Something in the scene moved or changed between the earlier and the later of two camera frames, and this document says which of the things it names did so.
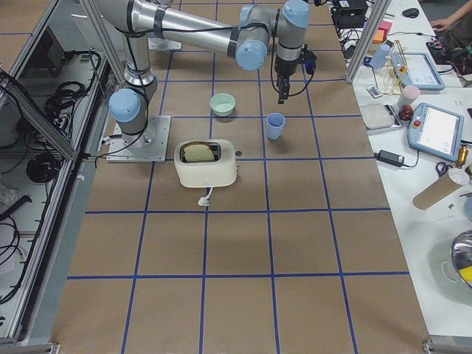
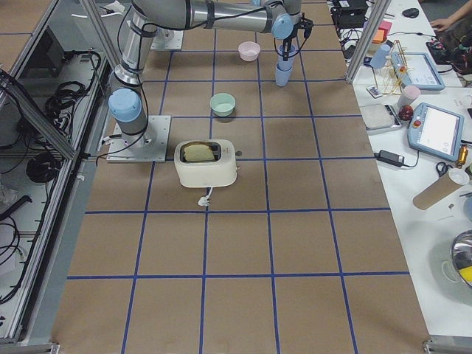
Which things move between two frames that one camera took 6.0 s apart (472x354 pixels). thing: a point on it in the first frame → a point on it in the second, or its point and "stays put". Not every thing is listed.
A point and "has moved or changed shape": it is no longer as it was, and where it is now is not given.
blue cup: (275, 122) has moved or changed shape
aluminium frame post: (378, 11) stays put
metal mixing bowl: (461, 249) stays put
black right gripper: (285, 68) → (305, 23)
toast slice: (198, 153) stays put
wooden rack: (389, 77) stays put
